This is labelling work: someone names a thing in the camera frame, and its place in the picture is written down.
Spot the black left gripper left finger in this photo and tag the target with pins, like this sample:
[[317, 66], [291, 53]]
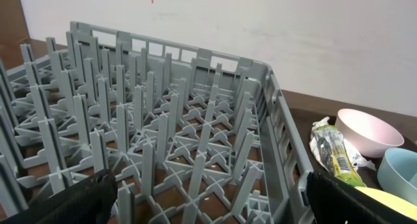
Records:
[[88, 201]]

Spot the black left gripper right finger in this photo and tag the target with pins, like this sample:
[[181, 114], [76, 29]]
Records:
[[334, 201]]

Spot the green snack wrapper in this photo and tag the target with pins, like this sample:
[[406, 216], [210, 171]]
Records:
[[329, 150]]

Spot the yellow plate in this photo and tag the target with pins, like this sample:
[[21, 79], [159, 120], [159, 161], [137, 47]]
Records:
[[391, 201]]

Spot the light blue bowl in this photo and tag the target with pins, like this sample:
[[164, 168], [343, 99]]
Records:
[[397, 173]]

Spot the pink bowl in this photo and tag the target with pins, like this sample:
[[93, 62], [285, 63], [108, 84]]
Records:
[[371, 136]]

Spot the grey plastic dish rack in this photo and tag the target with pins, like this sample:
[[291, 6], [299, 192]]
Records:
[[190, 135]]

